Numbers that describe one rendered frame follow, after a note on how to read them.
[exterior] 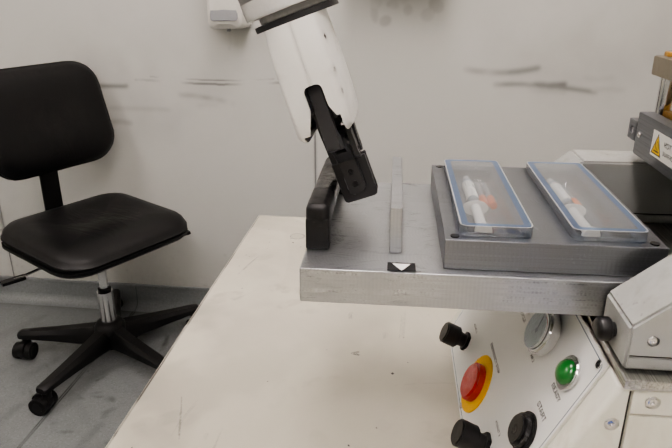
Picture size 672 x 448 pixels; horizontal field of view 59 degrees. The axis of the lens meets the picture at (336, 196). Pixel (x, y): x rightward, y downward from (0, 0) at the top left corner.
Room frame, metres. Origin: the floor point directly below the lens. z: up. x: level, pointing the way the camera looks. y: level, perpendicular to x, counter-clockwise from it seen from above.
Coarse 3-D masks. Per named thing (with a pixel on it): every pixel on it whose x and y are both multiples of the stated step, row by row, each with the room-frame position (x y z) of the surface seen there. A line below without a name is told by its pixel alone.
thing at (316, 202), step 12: (324, 168) 0.56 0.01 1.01; (324, 180) 0.52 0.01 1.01; (336, 180) 0.52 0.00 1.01; (312, 192) 0.49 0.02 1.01; (324, 192) 0.48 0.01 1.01; (336, 192) 0.51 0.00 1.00; (312, 204) 0.46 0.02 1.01; (324, 204) 0.46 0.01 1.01; (312, 216) 0.45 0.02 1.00; (324, 216) 0.45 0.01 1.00; (312, 228) 0.45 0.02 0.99; (324, 228) 0.45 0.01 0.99; (312, 240) 0.45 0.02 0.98; (324, 240) 0.45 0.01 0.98
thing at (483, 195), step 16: (448, 160) 0.60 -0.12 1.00; (464, 160) 0.60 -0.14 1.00; (480, 160) 0.60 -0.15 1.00; (464, 176) 0.55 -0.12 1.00; (480, 176) 0.55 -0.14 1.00; (496, 176) 0.55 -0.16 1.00; (464, 192) 0.50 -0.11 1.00; (480, 192) 0.50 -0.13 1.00; (496, 192) 0.50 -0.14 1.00; (512, 192) 0.50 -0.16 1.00; (464, 208) 0.46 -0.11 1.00; (480, 208) 0.46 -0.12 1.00; (496, 208) 0.46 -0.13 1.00; (512, 208) 0.46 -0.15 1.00; (464, 224) 0.43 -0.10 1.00; (480, 224) 0.43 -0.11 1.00; (496, 224) 0.43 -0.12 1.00; (512, 224) 0.43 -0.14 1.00; (528, 224) 0.43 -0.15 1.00
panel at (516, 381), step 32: (480, 320) 0.59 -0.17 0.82; (512, 320) 0.52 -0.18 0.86; (576, 320) 0.42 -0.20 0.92; (480, 352) 0.55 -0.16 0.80; (512, 352) 0.49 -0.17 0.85; (576, 352) 0.40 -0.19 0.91; (512, 384) 0.45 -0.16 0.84; (544, 384) 0.41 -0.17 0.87; (576, 384) 0.37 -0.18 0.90; (480, 416) 0.47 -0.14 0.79; (512, 416) 0.42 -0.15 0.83; (544, 416) 0.38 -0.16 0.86
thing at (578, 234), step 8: (528, 168) 0.58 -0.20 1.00; (536, 176) 0.55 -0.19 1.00; (536, 184) 0.54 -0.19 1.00; (544, 192) 0.51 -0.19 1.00; (552, 200) 0.48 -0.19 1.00; (552, 208) 0.48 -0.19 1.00; (560, 216) 0.45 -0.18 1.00; (568, 224) 0.43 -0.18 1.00; (568, 232) 0.43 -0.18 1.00; (576, 232) 0.42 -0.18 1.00; (584, 232) 0.41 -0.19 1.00; (592, 232) 0.41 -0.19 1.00; (600, 232) 0.41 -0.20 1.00; (608, 232) 0.41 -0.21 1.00; (616, 232) 0.41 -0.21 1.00; (624, 232) 0.41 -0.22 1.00; (632, 232) 0.41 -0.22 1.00; (640, 232) 0.43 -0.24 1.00; (584, 240) 0.41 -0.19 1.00; (592, 240) 0.41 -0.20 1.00; (600, 240) 0.41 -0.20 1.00; (608, 240) 0.41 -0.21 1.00; (616, 240) 0.41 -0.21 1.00; (624, 240) 0.41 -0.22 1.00; (632, 240) 0.41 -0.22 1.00; (640, 240) 0.41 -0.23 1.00
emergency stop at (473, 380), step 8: (472, 368) 0.52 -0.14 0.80; (480, 368) 0.51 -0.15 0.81; (464, 376) 0.53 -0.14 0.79; (472, 376) 0.51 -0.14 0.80; (480, 376) 0.50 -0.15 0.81; (464, 384) 0.51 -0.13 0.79; (472, 384) 0.50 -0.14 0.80; (480, 384) 0.50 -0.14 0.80; (464, 392) 0.50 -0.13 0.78; (472, 392) 0.49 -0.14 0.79; (472, 400) 0.49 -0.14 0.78
